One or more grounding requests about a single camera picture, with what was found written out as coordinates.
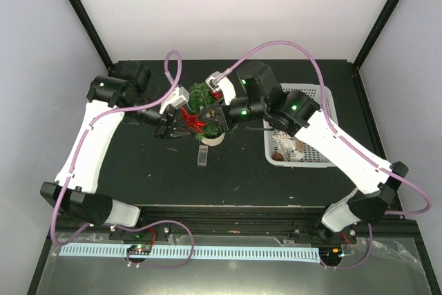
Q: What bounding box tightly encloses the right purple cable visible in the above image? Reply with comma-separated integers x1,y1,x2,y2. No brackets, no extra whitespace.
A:
220,41,432,271

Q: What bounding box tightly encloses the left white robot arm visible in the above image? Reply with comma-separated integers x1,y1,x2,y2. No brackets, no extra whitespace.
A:
40,59,183,239

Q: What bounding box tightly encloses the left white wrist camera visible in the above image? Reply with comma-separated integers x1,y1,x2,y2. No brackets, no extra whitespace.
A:
159,86,189,114

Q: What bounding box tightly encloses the red star ornament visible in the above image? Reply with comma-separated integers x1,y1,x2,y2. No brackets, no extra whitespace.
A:
181,107,206,134

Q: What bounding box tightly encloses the black left frame post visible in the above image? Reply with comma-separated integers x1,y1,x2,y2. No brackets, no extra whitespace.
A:
68,0,113,70

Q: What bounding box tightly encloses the small green christmas tree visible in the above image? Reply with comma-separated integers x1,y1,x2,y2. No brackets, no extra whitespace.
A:
181,83,226,146

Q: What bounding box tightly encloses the white plastic basket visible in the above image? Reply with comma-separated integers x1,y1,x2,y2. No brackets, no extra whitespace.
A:
264,83,338,169

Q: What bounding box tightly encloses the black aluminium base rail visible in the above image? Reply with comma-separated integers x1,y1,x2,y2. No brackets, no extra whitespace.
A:
137,204,421,240

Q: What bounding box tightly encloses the white cable duct strip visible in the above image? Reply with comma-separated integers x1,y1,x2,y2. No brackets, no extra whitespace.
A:
59,243,320,263

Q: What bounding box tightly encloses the black frame post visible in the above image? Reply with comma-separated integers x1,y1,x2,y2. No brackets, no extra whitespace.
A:
353,0,401,70
68,0,113,70

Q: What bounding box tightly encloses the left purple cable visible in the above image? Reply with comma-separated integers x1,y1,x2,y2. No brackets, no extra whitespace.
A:
50,49,195,269

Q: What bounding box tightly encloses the purple cable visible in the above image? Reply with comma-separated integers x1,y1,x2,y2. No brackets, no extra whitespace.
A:
50,49,195,269
220,41,432,271

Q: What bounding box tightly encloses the clear light battery box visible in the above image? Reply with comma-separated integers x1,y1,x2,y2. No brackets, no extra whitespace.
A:
197,145,209,166

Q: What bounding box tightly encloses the black right frame post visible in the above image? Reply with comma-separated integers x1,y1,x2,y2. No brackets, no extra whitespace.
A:
353,0,401,70

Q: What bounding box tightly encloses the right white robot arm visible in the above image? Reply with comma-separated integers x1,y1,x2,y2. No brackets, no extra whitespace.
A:
198,61,408,242

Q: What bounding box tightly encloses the white snowflake ornament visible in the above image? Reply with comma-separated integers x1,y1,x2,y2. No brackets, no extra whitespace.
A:
272,131,296,150

